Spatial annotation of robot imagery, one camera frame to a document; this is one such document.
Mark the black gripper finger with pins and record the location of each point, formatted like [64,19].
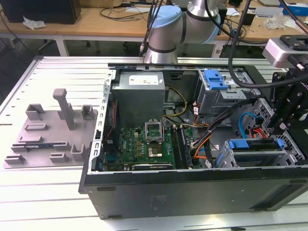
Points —
[281,110]
[298,125]

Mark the hard disk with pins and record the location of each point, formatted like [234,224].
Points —
[238,144]

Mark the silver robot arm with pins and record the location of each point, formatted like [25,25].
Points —
[173,26]

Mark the metal disk bay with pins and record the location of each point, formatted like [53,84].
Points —
[286,156]

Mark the wooden desk with clutter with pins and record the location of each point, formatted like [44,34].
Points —
[260,33]

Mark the clear plastic bags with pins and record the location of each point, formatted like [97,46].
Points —
[276,21]

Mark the grey optical drive cage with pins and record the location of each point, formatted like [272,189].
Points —
[216,101]

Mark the blue carton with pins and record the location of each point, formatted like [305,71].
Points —
[297,9]

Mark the flat silver box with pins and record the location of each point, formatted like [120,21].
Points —
[268,12]

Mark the blue drive latch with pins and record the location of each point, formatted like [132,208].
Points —
[214,80]

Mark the small black box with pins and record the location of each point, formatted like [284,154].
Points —
[223,16]

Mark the CPU socket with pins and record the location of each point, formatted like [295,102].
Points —
[155,151]

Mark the black graphics card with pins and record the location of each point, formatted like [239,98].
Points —
[154,166]

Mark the black PC case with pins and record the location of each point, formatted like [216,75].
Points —
[168,192]

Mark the grey power supply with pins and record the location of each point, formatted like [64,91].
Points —
[137,101]

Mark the green motherboard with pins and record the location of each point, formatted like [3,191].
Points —
[130,144]

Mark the black case fan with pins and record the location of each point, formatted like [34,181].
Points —
[113,125]

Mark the long wooden desk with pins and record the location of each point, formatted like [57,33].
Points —
[84,26]

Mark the grey parts rack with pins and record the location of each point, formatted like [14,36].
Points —
[48,134]

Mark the RAM stick on rack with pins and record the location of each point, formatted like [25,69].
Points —
[38,146]

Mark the large black box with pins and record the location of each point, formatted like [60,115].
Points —
[41,12]

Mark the crumpled plastic bag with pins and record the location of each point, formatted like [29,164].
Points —
[33,22]

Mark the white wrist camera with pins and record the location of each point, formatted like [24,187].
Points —
[276,51]

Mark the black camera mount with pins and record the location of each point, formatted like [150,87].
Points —
[286,39]

